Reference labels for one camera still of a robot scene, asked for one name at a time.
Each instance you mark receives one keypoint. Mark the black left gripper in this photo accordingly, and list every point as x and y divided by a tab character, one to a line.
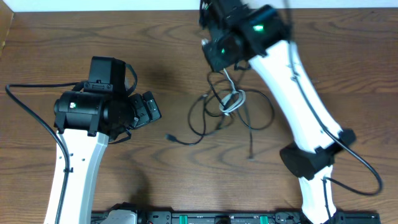
147	107

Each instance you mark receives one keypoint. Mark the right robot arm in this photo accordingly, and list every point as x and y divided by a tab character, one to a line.
261	38

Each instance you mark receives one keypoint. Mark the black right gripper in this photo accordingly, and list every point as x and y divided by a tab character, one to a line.
209	48

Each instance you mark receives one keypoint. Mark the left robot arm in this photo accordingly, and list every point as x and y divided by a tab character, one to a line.
88	118

